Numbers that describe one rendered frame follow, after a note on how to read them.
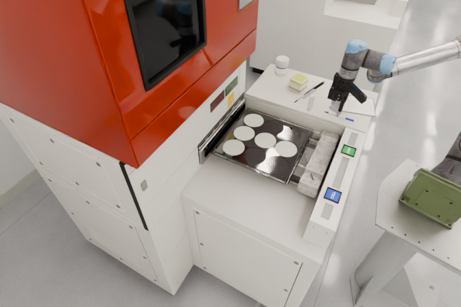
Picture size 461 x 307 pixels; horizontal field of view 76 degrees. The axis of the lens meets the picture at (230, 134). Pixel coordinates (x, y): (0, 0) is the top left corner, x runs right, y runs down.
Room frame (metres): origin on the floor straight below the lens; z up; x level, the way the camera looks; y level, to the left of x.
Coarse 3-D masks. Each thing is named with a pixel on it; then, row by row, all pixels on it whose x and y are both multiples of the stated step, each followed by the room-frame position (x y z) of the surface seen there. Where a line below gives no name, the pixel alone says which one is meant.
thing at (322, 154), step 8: (320, 144) 0.99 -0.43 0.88; (328, 144) 0.99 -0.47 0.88; (336, 144) 0.99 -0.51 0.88; (320, 152) 0.94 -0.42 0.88; (328, 152) 0.94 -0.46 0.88; (312, 160) 0.89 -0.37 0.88; (320, 160) 0.89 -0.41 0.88; (328, 160) 0.89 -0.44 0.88; (304, 176) 0.80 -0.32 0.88; (304, 192) 0.72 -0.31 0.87; (312, 192) 0.71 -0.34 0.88
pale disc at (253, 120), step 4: (248, 116) 1.17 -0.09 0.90; (252, 116) 1.17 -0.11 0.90; (256, 116) 1.17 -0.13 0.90; (260, 116) 1.17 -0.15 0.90; (244, 120) 1.14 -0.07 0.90; (248, 120) 1.14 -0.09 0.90; (252, 120) 1.14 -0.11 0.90; (256, 120) 1.14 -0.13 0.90; (260, 120) 1.14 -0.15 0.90; (248, 124) 1.11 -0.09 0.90; (252, 124) 1.11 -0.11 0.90; (256, 124) 1.11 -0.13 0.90; (260, 124) 1.11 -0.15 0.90
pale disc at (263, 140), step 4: (256, 136) 1.02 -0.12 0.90; (260, 136) 1.02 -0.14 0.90; (264, 136) 1.02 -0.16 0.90; (268, 136) 1.02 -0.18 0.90; (272, 136) 1.02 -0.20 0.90; (256, 140) 0.99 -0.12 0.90; (260, 140) 0.99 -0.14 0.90; (264, 140) 0.99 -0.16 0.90; (268, 140) 0.99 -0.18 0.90; (272, 140) 0.99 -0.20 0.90; (260, 144) 0.97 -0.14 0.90; (264, 144) 0.97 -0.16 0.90; (268, 144) 0.97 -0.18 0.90; (272, 144) 0.97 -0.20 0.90
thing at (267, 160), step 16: (256, 112) 1.20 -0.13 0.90; (256, 128) 1.08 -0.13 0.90; (272, 128) 1.08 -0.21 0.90; (288, 128) 1.08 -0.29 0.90; (256, 144) 0.97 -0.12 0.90; (304, 144) 0.97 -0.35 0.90; (240, 160) 0.87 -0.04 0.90; (256, 160) 0.87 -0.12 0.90; (272, 160) 0.87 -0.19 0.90; (288, 160) 0.87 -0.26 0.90
